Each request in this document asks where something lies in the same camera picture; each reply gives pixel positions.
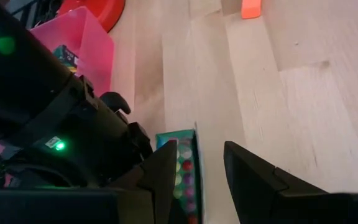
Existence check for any pink plastic bin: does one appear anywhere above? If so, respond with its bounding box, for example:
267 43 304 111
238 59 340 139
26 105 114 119
0 6 115 187

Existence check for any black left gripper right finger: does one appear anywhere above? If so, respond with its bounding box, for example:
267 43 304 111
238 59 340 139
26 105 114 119
223 141 358 224

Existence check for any yellow green crayon box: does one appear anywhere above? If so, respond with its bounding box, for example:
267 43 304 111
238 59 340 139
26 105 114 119
155 128 204 224
53 44 80 75

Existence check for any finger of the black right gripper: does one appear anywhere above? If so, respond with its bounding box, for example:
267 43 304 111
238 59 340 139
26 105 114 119
99 91 154 162

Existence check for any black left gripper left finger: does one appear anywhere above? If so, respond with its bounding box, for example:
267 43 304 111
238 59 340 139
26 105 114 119
0 139 179 224

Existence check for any red desk lamp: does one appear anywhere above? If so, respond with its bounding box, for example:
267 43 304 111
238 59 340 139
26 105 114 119
57 0 126 34

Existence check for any orange rubber eraser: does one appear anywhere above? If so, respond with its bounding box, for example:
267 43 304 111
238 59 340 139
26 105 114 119
240 0 263 20

